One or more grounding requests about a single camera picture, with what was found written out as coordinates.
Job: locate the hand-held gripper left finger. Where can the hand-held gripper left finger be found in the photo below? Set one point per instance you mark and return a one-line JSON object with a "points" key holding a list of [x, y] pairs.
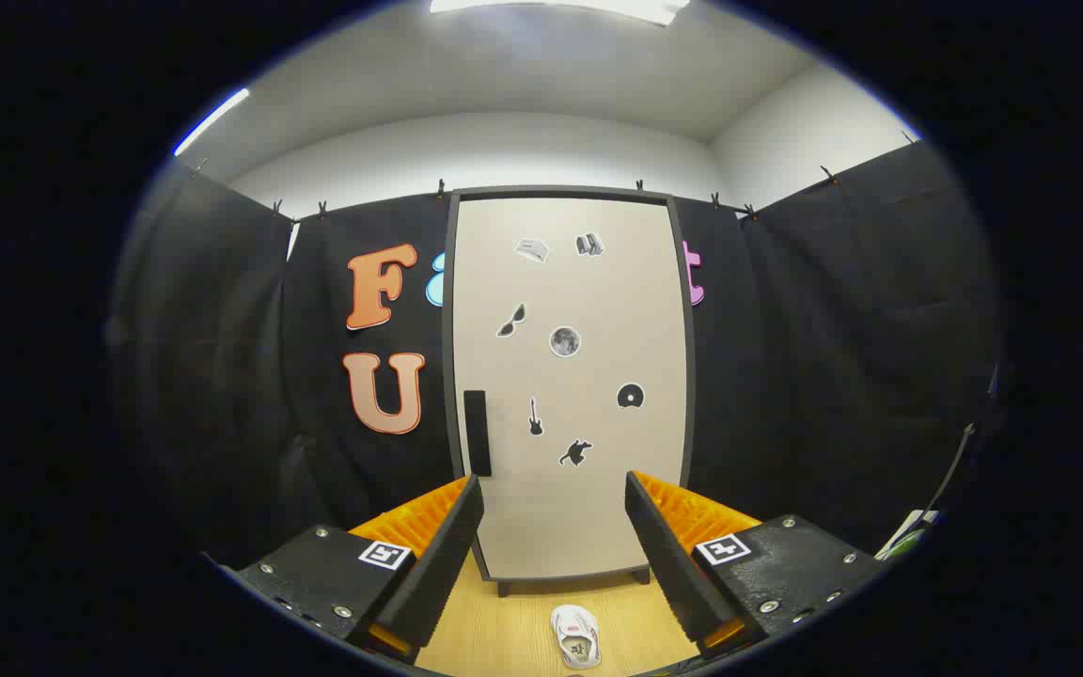
{"points": [[443, 564]]}

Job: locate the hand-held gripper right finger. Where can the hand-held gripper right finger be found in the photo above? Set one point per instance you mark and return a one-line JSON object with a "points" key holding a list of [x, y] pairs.
{"points": [[668, 564]]}

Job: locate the white canvas shoe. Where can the white canvas shoe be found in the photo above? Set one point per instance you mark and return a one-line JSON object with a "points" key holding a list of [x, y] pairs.
{"points": [[576, 635]]}

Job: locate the dark grey shoe cabinet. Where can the dark grey shoe cabinet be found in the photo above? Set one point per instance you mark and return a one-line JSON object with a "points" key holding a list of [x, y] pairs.
{"points": [[448, 329]]}

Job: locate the black backdrop cloth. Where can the black backdrop cloth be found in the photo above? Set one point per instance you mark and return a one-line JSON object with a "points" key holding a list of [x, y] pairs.
{"points": [[786, 376]]}

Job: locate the green round dish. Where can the green round dish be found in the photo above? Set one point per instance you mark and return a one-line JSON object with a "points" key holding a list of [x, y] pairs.
{"points": [[904, 545]]}

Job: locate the long ceiling light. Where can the long ceiling light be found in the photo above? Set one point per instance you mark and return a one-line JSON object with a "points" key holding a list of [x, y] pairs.
{"points": [[212, 120], [598, 7]]}

